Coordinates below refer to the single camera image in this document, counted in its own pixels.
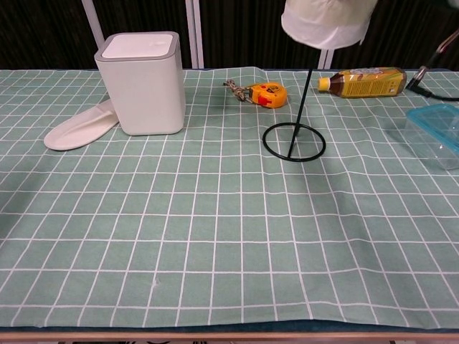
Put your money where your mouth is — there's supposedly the white bin with grey rim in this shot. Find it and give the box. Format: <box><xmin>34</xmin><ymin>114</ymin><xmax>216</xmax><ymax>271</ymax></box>
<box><xmin>94</xmin><ymin>31</ymin><xmax>184</xmax><ymax>136</ymax></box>

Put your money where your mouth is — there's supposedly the white toilet paper roll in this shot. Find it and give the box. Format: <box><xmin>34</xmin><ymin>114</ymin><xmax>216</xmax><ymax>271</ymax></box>
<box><xmin>280</xmin><ymin>0</ymin><xmax>378</xmax><ymax>50</ymax></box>

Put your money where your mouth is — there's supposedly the black paper roll holder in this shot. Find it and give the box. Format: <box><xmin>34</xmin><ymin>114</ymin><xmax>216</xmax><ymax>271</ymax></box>
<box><xmin>262</xmin><ymin>46</ymin><xmax>327</xmax><ymax>163</ymax></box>

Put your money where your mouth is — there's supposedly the green checked tablecloth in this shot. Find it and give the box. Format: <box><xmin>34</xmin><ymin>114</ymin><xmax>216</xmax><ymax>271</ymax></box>
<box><xmin>0</xmin><ymin>66</ymin><xmax>459</xmax><ymax>329</ymax></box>

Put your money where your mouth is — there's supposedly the black folding screen white frame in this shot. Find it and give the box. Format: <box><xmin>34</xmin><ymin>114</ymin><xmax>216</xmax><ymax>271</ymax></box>
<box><xmin>0</xmin><ymin>0</ymin><xmax>459</xmax><ymax>71</ymax></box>

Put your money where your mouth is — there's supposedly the yellow tape measure with cord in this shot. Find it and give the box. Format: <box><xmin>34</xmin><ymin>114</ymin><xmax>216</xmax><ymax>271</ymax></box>
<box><xmin>222</xmin><ymin>80</ymin><xmax>288</xmax><ymax>109</ymax></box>

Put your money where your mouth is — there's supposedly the white fabric slipper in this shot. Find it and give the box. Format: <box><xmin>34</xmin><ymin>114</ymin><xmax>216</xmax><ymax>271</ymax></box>
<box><xmin>43</xmin><ymin>99</ymin><xmax>119</xmax><ymax>151</ymax></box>

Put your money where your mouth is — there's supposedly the dark blue table cover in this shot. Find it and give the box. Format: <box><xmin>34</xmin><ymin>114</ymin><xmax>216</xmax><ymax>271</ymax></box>
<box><xmin>0</xmin><ymin>320</ymin><xmax>459</xmax><ymax>335</ymax></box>

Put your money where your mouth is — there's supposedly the clear blue plastic container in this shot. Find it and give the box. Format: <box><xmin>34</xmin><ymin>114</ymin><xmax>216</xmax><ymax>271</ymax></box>
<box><xmin>404</xmin><ymin>103</ymin><xmax>459</xmax><ymax>171</ymax></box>

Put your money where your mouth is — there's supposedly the black plug with cable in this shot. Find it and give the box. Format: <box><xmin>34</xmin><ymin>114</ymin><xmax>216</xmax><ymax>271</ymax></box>
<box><xmin>406</xmin><ymin>65</ymin><xmax>459</xmax><ymax>102</ymax></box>

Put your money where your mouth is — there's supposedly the yellow label tea bottle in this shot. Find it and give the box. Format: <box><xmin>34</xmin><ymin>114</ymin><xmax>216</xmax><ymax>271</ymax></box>
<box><xmin>318</xmin><ymin>67</ymin><xmax>408</xmax><ymax>100</ymax></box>

